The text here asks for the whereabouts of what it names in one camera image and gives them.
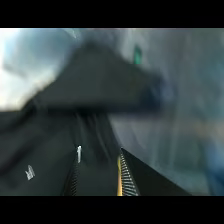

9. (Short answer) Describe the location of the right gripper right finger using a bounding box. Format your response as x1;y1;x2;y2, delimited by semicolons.
116;147;192;197

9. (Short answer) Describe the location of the black garment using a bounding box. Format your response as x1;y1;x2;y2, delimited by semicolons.
0;39;168;197

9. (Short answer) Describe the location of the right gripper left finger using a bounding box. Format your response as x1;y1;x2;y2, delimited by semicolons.
49;145;83;197

